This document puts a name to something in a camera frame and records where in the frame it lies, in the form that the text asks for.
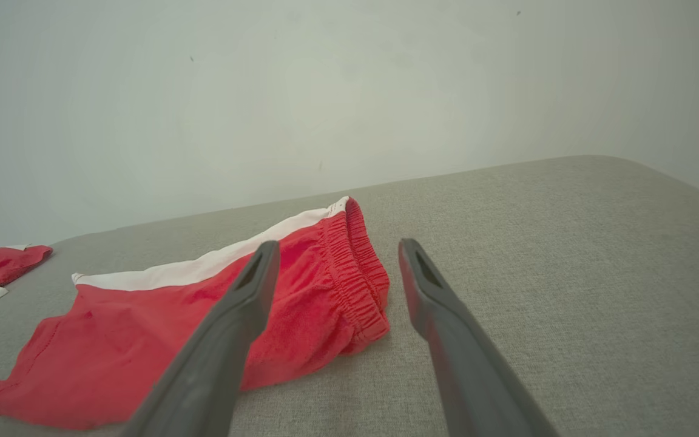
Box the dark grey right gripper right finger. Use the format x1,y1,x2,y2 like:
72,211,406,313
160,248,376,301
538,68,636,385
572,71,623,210
398,239,559,437

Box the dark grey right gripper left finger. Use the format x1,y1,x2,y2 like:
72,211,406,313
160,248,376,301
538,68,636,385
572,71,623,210
120,241,281,437

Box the red shorts with white stripe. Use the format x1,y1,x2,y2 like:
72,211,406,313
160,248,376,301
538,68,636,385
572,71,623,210
0,196,391,430

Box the red and white shirt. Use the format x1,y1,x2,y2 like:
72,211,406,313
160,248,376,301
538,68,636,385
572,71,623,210
0,244,54,324

